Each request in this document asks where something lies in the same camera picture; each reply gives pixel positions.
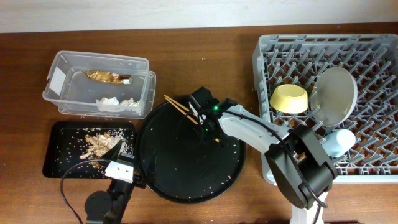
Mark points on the wooden chopstick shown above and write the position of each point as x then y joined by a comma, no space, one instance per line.
177,107
178,104

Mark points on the food scraps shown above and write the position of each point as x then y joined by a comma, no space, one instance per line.
99,146

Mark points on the light blue cup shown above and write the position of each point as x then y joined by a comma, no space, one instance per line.
339,142

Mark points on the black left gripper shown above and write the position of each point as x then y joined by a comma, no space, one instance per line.
112,152

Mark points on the grey plate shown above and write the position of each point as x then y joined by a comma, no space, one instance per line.
334,96

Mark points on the gold snack wrapper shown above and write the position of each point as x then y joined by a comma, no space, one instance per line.
108,77

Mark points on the clear plastic waste bin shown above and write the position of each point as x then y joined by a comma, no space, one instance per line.
80,92

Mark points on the grey dishwasher rack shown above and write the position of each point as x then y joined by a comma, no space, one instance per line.
299,59

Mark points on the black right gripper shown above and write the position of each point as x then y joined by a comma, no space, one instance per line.
205,135

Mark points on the black rectangular tray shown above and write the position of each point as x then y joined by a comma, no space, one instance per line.
49,168

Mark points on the white label on bin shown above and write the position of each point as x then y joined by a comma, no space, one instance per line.
57,81

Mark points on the yellow bowl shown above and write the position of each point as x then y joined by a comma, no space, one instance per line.
290,99

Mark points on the black round tray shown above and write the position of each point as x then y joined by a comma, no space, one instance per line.
179,167

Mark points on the white tissue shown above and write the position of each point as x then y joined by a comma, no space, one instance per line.
113,105

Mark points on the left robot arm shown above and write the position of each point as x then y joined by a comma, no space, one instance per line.
109,206

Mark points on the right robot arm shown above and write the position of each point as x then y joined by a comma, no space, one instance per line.
302,170

